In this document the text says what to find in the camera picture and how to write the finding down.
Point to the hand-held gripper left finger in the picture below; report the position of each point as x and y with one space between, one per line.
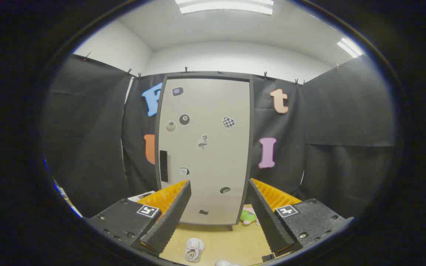
168 221

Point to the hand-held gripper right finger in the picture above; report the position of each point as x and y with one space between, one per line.
270 221

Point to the white canvas shoe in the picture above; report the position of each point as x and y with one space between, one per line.
194 250

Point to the grey shoe cabinet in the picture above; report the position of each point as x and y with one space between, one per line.
252 147

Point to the pink and green plush toy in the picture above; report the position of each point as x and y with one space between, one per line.
248 217

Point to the stack of books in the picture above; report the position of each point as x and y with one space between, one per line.
142 195

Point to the white and blue object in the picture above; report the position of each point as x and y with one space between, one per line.
73 210

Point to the black backdrop cloth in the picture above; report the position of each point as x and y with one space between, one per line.
327 129

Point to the small ceiling light panel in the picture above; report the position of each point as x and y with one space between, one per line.
350 47

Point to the long ceiling light panel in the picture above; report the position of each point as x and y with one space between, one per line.
224 6

